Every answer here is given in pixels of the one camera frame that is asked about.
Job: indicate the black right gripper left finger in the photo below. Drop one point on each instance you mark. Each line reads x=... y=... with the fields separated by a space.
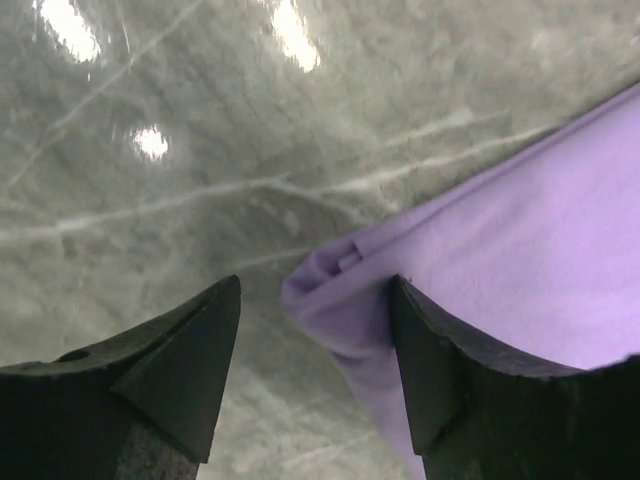
x=142 y=404

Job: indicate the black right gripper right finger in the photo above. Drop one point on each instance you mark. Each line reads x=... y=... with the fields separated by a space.
x=479 y=408

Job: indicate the purple t shirt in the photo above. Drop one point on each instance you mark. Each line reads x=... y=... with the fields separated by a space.
x=540 y=252

